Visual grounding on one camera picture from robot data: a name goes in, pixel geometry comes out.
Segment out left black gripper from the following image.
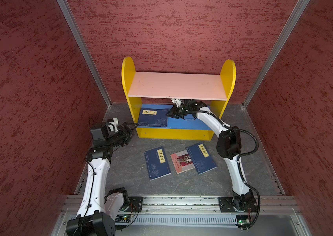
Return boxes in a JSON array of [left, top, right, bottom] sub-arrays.
[[107, 122, 139, 147]]

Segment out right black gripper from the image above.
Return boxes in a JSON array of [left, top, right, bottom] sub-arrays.
[[166, 104, 190, 118]]

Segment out blue book yellow label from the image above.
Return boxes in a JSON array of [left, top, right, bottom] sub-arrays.
[[186, 142, 217, 175], [138, 108, 168, 128]]

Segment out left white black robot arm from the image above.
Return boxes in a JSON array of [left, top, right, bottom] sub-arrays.
[[66, 118, 138, 236]]

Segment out yellow pink blue bookshelf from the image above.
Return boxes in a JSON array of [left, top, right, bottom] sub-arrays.
[[121, 57, 236, 141]]

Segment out blue book bottom left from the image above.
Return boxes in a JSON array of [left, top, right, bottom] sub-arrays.
[[144, 147, 171, 181]]

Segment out red pink picture book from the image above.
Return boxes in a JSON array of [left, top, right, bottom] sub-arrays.
[[170, 150, 195, 174]]

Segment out left controller board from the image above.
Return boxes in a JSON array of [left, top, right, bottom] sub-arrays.
[[115, 215, 132, 224]]

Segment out controller board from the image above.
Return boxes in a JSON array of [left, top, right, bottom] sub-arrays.
[[236, 215, 252, 229], [115, 215, 132, 224]]

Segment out right controller board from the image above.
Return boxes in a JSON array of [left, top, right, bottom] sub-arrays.
[[236, 215, 252, 229]]

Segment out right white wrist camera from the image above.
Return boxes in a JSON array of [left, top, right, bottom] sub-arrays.
[[172, 98, 184, 108]]

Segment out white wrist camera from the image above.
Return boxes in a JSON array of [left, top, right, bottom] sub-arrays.
[[172, 98, 184, 108], [107, 118, 119, 133]]

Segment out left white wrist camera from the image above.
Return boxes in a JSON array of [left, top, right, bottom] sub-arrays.
[[107, 118, 119, 133]]

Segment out left corner aluminium post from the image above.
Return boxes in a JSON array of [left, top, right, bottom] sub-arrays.
[[57, 0, 112, 108]]

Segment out corner aluminium post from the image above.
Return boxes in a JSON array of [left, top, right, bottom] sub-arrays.
[[242, 0, 310, 109], [57, 0, 112, 108]]

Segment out right corner aluminium post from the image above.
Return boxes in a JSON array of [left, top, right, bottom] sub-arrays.
[[242, 0, 310, 109]]

